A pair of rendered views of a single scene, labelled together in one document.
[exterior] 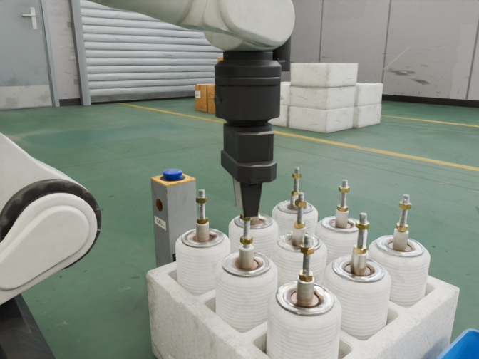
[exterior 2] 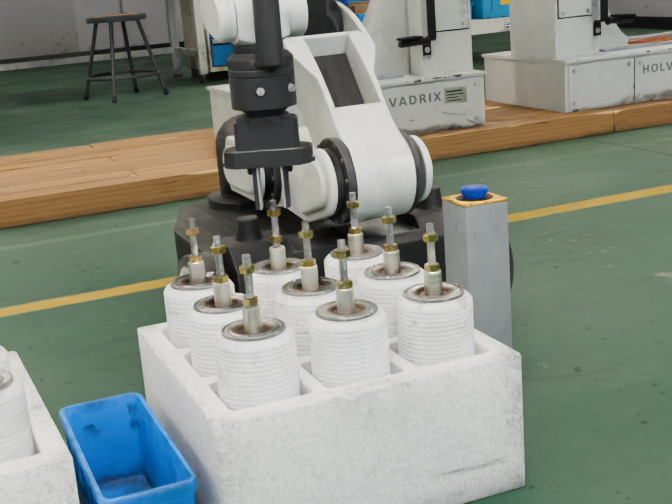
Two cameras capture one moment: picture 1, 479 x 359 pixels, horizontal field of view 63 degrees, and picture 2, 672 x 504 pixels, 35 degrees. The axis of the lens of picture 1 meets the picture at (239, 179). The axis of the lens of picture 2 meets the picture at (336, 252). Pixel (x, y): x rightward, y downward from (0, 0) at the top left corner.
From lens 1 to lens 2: 173 cm
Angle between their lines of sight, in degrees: 102
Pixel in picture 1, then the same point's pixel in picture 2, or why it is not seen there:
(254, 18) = (208, 21)
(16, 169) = (327, 122)
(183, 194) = (455, 221)
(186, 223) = (458, 264)
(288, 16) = (216, 17)
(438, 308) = (195, 402)
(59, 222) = (312, 173)
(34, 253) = (305, 191)
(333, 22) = not seen: outside the picture
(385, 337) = (176, 363)
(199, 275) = not seen: hidden behind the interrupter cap
